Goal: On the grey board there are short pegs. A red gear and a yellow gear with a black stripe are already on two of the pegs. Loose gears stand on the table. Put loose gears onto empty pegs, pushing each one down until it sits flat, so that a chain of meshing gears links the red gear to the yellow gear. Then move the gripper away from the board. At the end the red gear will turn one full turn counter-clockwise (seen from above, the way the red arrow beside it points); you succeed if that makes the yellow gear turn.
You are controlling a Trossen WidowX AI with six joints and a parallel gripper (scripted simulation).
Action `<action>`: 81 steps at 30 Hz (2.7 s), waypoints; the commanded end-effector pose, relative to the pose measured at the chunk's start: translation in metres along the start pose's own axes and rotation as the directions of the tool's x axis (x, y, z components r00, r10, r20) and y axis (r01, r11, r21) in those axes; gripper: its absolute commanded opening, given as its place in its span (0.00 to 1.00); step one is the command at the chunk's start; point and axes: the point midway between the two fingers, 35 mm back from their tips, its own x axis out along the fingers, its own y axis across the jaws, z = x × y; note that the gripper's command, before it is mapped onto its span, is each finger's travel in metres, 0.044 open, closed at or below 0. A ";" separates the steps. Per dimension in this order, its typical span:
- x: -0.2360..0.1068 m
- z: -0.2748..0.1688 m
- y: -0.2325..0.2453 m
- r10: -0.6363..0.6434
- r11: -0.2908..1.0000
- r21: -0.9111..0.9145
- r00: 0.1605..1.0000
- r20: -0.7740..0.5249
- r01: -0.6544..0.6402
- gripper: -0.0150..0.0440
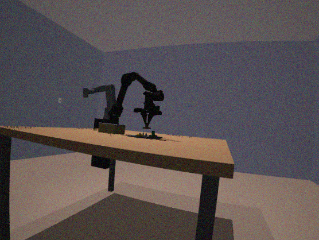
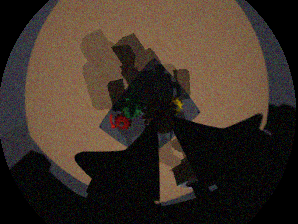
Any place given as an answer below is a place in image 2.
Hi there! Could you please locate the red gear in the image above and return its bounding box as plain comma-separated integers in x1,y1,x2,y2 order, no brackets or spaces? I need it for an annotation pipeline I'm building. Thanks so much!
114,113,132,129

